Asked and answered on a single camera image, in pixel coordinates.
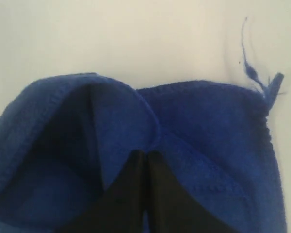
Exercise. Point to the blue towel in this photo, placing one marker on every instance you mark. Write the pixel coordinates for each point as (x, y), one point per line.
(65, 139)

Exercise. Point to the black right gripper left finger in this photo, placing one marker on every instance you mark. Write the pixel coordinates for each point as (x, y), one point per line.
(120, 209)

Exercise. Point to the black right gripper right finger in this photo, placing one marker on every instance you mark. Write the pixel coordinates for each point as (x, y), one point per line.
(172, 209)

